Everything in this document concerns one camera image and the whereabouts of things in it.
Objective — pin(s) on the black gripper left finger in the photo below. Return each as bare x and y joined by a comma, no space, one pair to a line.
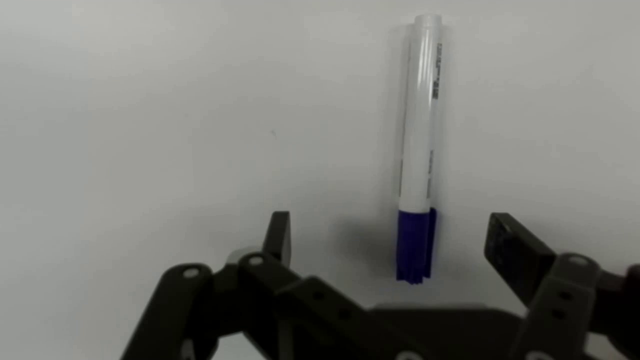
267,306

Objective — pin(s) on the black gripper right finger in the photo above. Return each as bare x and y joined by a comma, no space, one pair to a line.
573,301

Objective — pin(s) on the white marker with blue cap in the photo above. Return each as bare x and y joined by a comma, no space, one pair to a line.
421,132

